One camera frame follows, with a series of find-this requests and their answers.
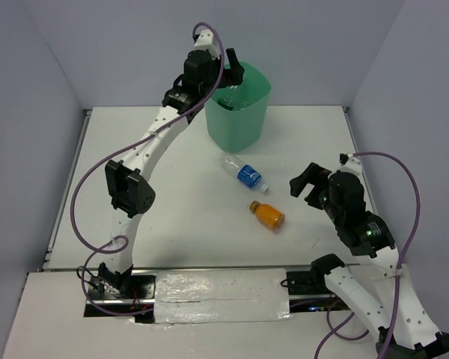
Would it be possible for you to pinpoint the blue label clear bottle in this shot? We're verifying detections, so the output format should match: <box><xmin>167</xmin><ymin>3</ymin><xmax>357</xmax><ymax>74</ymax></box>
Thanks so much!
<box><xmin>239</xmin><ymin>101</ymin><xmax>255</xmax><ymax>110</ymax></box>

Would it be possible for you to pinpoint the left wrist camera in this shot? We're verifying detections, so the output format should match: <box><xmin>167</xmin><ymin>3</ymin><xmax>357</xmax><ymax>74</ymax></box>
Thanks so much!
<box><xmin>193</xmin><ymin>30</ymin><xmax>219</xmax><ymax>57</ymax></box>

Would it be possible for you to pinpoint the blue label bottle white cap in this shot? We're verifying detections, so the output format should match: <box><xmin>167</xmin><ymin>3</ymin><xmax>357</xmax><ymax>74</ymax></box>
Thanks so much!
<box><xmin>219</xmin><ymin>153</ymin><xmax>269</xmax><ymax>194</ymax></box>

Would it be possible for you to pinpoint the green plastic bin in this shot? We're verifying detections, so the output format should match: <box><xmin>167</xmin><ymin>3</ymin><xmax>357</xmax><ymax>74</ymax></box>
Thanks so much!
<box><xmin>204</xmin><ymin>62</ymin><xmax>272</xmax><ymax>153</ymax></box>

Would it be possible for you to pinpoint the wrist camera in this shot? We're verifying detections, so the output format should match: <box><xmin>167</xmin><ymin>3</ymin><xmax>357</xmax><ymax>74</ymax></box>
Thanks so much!
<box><xmin>338</xmin><ymin>153</ymin><xmax>363</xmax><ymax>177</ymax></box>
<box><xmin>193</xmin><ymin>30</ymin><xmax>219</xmax><ymax>57</ymax></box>

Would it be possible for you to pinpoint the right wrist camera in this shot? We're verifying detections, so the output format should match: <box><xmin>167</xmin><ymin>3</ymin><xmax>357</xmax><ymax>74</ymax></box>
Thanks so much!
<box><xmin>338</xmin><ymin>153</ymin><xmax>363</xmax><ymax>177</ymax></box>

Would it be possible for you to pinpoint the silver tape patch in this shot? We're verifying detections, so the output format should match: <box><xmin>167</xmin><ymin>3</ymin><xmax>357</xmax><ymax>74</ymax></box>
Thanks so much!
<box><xmin>153</xmin><ymin>269</ymin><xmax>290</xmax><ymax>324</ymax></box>

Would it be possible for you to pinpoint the orange juice bottle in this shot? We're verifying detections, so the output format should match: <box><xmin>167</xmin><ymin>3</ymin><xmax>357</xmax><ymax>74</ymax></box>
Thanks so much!
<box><xmin>249</xmin><ymin>200</ymin><xmax>285</xmax><ymax>231</ymax></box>

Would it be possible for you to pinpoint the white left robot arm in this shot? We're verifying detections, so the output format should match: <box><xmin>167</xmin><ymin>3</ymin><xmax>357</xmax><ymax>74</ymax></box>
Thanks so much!
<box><xmin>98</xmin><ymin>48</ymin><xmax>245</xmax><ymax>298</ymax></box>

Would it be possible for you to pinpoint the green label clear bottle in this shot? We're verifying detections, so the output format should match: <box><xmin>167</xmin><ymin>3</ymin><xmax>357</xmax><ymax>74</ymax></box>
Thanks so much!
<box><xmin>218</xmin><ymin>96</ymin><xmax>242</xmax><ymax>111</ymax></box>

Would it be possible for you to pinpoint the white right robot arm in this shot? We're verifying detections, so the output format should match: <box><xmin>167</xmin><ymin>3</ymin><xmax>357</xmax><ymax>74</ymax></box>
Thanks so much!
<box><xmin>290</xmin><ymin>162</ymin><xmax>449</xmax><ymax>358</ymax></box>

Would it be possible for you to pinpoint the black metal base rail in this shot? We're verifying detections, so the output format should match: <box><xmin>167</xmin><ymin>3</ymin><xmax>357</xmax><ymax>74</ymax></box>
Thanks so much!
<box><xmin>84</xmin><ymin>269</ymin><xmax>347</xmax><ymax>324</ymax></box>

